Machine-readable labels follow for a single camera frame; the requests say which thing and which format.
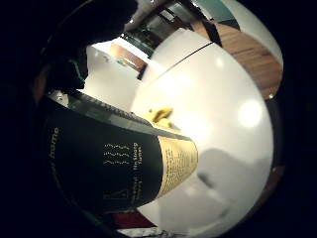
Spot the dark carton with yellow label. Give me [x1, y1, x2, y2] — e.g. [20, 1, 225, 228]
[35, 88, 200, 216]

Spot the yellow soft toy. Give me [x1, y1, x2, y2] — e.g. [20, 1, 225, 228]
[142, 105, 181, 132]

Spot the red box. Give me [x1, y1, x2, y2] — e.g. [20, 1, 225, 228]
[111, 211, 157, 230]

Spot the black metal table frame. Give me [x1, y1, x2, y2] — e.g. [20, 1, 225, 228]
[122, 0, 223, 58]

